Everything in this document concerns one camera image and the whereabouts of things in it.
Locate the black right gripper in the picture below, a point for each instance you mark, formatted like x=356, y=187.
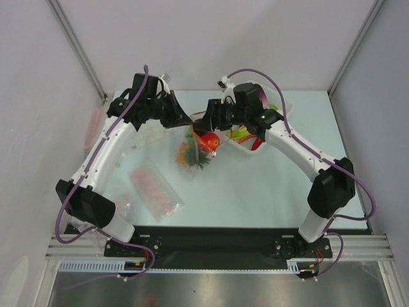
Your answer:
x=210, y=114

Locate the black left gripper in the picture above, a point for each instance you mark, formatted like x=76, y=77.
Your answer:
x=177, y=117

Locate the red toy apple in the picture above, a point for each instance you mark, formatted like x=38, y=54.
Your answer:
x=209, y=142

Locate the orange toy pineapple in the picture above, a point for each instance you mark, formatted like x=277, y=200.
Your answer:
x=190, y=156

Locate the clear red-zipper zip bag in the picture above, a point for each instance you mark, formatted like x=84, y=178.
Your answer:
x=189, y=135

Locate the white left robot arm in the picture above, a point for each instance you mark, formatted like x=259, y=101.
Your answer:
x=82, y=196

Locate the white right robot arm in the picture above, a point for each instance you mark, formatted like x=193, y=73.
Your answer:
x=332, y=184

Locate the clear cream-dotted zip bag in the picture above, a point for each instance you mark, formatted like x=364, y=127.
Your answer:
x=148, y=134

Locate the clear pink-dotted zip bag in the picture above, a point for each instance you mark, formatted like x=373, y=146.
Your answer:
x=156, y=192

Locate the clear red-patterned zip bag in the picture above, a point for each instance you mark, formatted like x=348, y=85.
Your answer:
x=124, y=205

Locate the green toy celery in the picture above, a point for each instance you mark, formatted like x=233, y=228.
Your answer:
x=241, y=134

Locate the red toy chili pepper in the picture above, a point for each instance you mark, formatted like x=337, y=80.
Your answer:
x=257, y=143

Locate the purple toy eggplant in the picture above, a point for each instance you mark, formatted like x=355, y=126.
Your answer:
x=263, y=98

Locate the white toy radish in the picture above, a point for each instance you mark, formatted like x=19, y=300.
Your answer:
x=277, y=110

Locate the white perforated plastic basket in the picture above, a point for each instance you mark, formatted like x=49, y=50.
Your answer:
x=245, y=147

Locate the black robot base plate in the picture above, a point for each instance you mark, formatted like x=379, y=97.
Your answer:
x=172, y=244

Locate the left aluminium frame post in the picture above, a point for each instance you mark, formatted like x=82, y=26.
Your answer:
x=71, y=36

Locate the aluminium frame post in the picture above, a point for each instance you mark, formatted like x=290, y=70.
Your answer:
x=71, y=36
x=358, y=42

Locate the slotted white cable duct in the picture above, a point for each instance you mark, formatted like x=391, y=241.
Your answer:
x=130, y=267

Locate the right aluminium frame post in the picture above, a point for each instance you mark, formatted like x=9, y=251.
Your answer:
x=358, y=42

